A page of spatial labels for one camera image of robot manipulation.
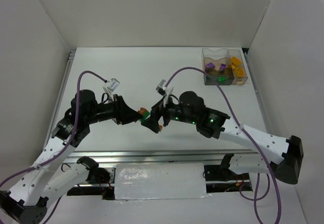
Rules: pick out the yellow butterfly lego brick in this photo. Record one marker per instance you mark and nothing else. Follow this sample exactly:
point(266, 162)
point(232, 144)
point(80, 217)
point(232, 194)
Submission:
point(239, 72)

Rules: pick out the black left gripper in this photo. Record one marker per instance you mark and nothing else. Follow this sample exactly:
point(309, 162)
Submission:
point(118, 109)

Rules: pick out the green rounded lego brick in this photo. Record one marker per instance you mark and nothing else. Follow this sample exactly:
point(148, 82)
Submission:
point(221, 78)

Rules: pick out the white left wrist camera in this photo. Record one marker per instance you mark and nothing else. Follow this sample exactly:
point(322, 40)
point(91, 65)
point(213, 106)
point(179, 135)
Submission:
point(110, 86)

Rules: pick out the green curved lego brick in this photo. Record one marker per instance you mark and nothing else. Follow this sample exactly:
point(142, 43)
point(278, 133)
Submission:
point(145, 115)

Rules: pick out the aluminium table edge rail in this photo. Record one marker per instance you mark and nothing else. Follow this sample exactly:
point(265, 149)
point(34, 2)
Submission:
point(156, 157)

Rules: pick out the yellow rectangular lego brick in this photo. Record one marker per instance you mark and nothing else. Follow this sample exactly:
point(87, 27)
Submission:
point(235, 61)

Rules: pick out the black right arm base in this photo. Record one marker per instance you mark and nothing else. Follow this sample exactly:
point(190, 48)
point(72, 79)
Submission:
point(216, 174)

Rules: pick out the purple lego plate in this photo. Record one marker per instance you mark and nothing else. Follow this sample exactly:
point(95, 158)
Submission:
point(222, 67)

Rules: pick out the clear narrow sorting bin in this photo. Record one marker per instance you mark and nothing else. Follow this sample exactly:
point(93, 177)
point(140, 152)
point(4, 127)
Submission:
point(238, 80)

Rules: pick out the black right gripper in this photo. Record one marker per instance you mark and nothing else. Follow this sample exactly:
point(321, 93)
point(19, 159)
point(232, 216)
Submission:
point(160, 111)

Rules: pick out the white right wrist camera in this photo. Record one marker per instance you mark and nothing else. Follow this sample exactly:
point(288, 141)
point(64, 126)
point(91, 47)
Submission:
point(163, 90)

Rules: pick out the white foil cover panel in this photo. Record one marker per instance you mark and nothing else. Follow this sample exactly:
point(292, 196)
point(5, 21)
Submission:
point(159, 181)

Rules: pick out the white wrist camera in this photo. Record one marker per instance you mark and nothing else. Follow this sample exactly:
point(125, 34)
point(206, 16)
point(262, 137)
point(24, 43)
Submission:
point(163, 90)
point(110, 86)

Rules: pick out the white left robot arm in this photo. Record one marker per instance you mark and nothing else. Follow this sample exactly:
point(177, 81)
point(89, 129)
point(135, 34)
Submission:
point(30, 198)

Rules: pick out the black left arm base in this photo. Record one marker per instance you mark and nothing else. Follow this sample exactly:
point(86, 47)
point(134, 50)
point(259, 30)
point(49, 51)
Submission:
point(101, 185)

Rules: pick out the clear stepped sorting container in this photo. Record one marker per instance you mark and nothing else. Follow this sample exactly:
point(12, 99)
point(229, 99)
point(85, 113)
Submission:
point(217, 57)

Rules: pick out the brown lego plate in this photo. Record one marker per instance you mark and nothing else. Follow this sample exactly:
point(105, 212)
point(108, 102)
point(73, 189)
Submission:
point(143, 111)

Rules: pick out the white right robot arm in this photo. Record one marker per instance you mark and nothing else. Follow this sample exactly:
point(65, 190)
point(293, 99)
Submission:
point(280, 156)

